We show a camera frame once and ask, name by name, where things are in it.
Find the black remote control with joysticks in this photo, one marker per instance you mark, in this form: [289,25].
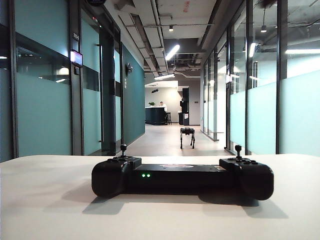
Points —
[180,180]

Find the black quadruped robot dog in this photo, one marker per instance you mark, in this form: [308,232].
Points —
[187,131]

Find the black door card reader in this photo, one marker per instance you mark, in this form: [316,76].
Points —
[77,71]

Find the dark bar counter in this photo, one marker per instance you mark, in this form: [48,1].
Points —
[154,116]

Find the black bar stool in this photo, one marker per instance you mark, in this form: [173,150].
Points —
[168,114]

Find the person in white shirt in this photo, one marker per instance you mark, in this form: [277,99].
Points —
[163,107]

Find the green potted plant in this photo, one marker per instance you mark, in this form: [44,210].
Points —
[151,103]

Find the black trash bin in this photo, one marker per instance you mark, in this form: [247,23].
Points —
[183,119]

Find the black hanging ceiling device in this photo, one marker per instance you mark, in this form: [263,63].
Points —
[155,91]

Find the tall black machine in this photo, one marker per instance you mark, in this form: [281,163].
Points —
[185,100]

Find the white linear ceiling light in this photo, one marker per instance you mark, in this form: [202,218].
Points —
[164,76]
[172,52]
[251,49]

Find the black track spot light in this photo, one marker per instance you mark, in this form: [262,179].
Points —
[263,29]
[171,28]

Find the room number sign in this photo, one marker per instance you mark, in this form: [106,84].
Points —
[76,36]

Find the black round ceiling fixture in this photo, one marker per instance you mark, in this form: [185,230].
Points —
[94,1]

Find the small white wall sign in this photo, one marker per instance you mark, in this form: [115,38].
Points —
[125,83]

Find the black wall ornament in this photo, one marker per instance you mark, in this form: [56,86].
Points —
[129,69]

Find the wall room display panel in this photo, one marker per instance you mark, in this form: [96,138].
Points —
[76,58]

